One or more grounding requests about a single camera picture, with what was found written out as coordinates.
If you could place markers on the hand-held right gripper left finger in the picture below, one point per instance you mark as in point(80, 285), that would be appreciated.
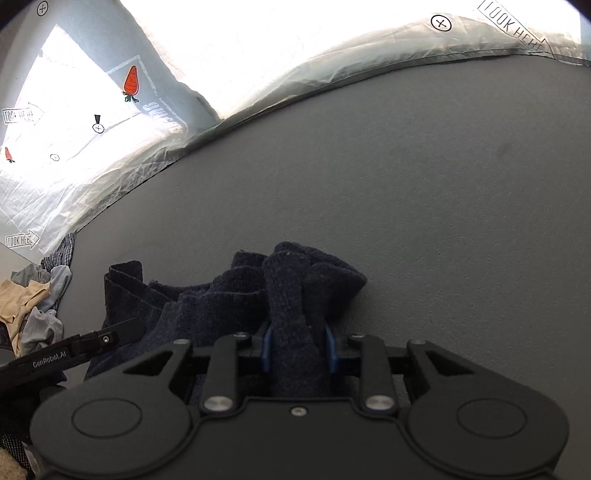
point(265, 353)

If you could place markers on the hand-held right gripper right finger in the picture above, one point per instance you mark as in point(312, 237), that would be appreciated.
point(330, 353)

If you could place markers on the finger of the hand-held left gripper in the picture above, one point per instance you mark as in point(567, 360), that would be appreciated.
point(120, 330)

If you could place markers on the navy knit sweater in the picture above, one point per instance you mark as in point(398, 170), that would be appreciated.
point(286, 295)

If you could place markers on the grey garment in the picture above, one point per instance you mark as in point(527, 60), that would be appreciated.
point(39, 330)

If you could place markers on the beige garment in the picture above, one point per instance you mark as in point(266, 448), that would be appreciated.
point(18, 300)

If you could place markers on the light blue garment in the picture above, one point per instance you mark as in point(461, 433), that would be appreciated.
point(60, 282)

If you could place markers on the dark mesh cloth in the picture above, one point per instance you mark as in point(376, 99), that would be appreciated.
point(14, 443)

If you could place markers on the plaid shirt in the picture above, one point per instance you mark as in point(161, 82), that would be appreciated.
point(62, 254)

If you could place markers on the carrot print pillow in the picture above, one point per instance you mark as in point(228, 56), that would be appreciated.
point(152, 92)

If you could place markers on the white printed bedsheet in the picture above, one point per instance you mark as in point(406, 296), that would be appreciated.
point(323, 50)

